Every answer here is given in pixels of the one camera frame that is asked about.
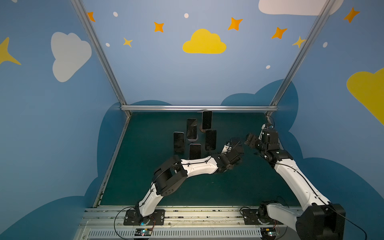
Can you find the right controller board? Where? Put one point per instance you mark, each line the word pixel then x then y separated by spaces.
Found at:
pixel 268 233

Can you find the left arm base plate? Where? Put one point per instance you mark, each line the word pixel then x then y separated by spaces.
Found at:
pixel 133 218

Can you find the grey round rear stand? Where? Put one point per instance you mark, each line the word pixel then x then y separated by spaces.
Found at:
pixel 192 138

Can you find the aluminium right corner post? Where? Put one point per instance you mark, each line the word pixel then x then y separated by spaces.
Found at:
pixel 305 48

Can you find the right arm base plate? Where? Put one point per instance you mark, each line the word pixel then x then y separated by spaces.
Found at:
pixel 252 217

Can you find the black phone rear left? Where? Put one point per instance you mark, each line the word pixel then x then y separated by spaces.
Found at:
pixel 192 127

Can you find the black phone on wooden stand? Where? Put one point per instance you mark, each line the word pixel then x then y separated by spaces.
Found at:
pixel 207 118

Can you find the phone with light green edge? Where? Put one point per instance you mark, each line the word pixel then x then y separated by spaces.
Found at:
pixel 179 142

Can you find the aluminium back frame rail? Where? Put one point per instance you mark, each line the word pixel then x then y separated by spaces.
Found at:
pixel 158 108

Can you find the aluminium left corner post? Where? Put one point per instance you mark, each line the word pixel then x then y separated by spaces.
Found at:
pixel 88 26

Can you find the left controller board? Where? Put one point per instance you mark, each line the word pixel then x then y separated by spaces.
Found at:
pixel 143 232

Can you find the controller board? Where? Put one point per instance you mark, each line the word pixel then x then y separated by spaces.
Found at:
pixel 268 233
pixel 143 232

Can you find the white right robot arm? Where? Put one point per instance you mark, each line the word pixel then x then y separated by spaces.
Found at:
pixel 319 219

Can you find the aluminium corner post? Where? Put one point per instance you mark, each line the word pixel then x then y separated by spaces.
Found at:
pixel 305 48
pixel 88 26

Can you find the black phone on grey stand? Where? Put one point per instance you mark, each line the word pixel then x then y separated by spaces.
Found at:
pixel 211 140

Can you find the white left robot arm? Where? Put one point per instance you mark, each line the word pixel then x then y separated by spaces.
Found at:
pixel 173 172

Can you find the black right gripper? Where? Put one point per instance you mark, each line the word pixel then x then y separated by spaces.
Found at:
pixel 255 141

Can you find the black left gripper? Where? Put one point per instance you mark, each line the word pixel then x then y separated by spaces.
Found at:
pixel 235 151

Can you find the purple phone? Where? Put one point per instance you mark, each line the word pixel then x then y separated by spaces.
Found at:
pixel 195 151

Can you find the aluminium front rail bed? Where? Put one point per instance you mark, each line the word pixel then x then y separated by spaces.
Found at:
pixel 181 223

